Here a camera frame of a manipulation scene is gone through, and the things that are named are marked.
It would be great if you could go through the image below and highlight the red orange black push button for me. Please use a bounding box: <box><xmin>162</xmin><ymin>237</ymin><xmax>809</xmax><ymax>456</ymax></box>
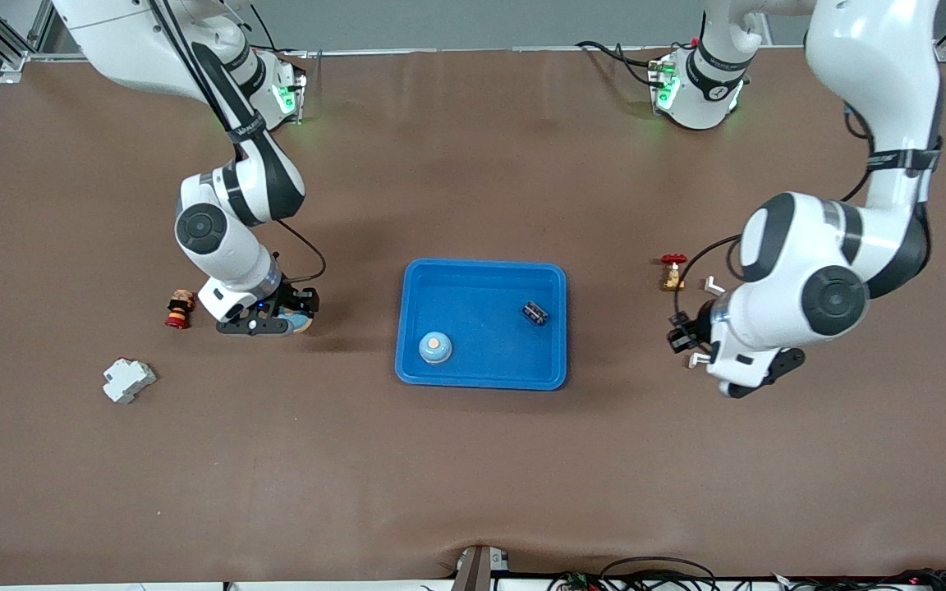
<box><xmin>165</xmin><ymin>289</ymin><xmax>196</xmax><ymax>330</ymax></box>

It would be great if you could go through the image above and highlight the white circuit breaker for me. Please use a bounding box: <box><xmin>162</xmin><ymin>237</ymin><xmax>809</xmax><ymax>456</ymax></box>
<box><xmin>103</xmin><ymin>358</ymin><xmax>158</xmax><ymax>405</ymax></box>

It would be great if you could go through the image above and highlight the blue plastic tray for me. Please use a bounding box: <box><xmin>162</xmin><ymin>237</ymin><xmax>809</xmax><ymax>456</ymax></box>
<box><xmin>394</xmin><ymin>259</ymin><xmax>567</xmax><ymax>391</ymax></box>

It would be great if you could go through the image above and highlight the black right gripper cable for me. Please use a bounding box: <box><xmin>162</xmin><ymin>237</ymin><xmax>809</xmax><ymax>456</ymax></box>
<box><xmin>276</xmin><ymin>218</ymin><xmax>328</xmax><ymax>285</ymax></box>

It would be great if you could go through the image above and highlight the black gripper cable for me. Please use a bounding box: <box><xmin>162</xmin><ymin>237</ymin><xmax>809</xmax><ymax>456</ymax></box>
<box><xmin>276</xmin><ymin>218</ymin><xmax>328</xmax><ymax>285</ymax></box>
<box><xmin>673</xmin><ymin>234</ymin><xmax>745</xmax><ymax>325</ymax></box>

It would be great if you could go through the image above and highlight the white curved plastic bracket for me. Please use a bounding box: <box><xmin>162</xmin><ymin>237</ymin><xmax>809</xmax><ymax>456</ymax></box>
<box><xmin>688</xmin><ymin>276</ymin><xmax>728</xmax><ymax>369</ymax></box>

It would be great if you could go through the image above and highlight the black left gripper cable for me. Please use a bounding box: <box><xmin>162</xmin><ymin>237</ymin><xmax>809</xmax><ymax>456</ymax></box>
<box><xmin>673</xmin><ymin>234</ymin><xmax>745</xmax><ymax>325</ymax></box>

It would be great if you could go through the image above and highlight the black looped cable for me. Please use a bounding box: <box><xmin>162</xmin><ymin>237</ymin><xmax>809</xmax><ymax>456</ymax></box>
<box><xmin>549</xmin><ymin>556</ymin><xmax>720</xmax><ymax>591</ymax></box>

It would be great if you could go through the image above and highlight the black right arm base cable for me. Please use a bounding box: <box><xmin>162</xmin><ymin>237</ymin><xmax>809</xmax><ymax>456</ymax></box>
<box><xmin>247</xmin><ymin>4</ymin><xmax>311</xmax><ymax>60</ymax></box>

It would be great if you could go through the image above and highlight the black arm base cable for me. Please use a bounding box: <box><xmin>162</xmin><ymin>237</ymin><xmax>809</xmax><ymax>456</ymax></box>
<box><xmin>247</xmin><ymin>4</ymin><xmax>311</xmax><ymax>60</ymax></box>
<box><xmin>576</xmin><ymin>39</ymin><xmax>664</xmax><ymax>88</ymax></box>

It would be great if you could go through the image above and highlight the black left arm base cable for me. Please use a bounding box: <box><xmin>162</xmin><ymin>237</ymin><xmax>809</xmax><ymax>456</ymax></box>
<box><xmin>576</xmin><ymin>39</ymin><xmax>664</xmax><ymax>88</ymax></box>

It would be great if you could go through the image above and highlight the black cable bundle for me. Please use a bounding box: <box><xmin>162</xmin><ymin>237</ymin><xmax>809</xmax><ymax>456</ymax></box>
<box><xmin>769</xmin><ymin>568</ymin><xmax>946</xmax><ymax>591</ymax></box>

